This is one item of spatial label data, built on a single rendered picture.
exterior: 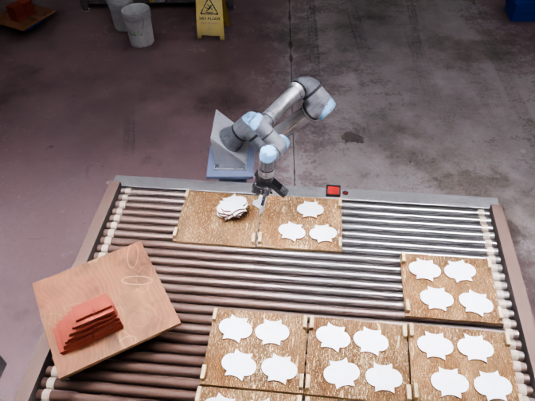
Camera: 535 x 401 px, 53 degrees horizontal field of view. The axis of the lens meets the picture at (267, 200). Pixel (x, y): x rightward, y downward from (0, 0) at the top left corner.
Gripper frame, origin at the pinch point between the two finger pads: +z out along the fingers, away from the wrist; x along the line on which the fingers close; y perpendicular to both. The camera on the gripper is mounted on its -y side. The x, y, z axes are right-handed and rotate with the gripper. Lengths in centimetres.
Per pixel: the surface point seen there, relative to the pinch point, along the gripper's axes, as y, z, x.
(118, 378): 24, 17, 100
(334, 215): -32.4, 7.3, -14.3
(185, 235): 32.8, 14.3, 23.9
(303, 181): 9, 104, -126
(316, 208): -22.5, 7.1, -14.3
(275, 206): -2.1, 10.4, -9.7
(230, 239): 11.0, 12.1, 18.6
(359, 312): -58, 7, 36
